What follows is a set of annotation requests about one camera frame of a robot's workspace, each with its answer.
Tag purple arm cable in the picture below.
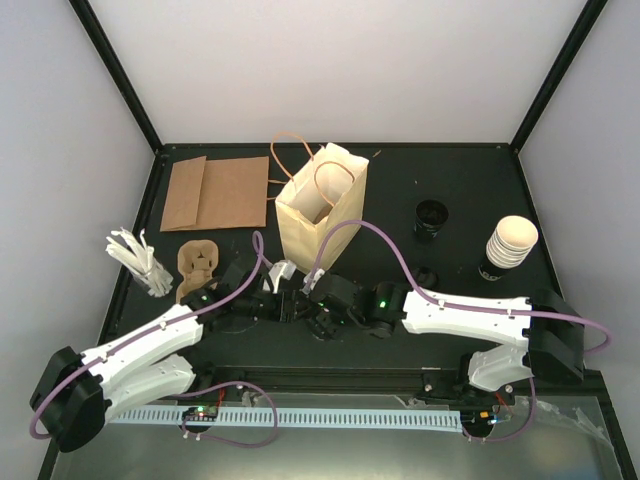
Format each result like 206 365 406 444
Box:
29 230 280 450
309 219 614 445

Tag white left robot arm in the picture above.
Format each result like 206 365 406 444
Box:
29 261 296 453

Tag cream paper bag with handles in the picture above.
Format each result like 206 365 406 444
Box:
270 143 369 274

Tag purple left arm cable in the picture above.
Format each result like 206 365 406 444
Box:
29 230 280 450

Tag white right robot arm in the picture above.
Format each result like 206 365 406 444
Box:
303 270 584 403

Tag stack of white paper cups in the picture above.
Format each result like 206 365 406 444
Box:
478 215 539 281

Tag white stirrers in holder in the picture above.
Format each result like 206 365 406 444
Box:
105 229 173 298

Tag flat brown paper bag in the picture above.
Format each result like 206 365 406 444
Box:
160 156 206 232

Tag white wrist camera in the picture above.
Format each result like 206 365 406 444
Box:
302 268 325 295
264 260 297 294

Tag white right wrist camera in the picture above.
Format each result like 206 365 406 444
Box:
302 268 325 295

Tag black takeout paper cup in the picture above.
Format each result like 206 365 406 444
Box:
306 309 341 341

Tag brown paper bag with handles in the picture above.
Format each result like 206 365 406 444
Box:
196 157 269 230

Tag white slotted cable duct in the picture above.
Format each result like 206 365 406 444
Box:
112 405 462 433

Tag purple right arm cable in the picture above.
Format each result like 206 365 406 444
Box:
309 219 614 445

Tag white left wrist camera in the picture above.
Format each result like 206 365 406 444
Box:
264 260 297 294

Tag black coffee cup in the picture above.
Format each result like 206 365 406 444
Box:
414 199 449 243

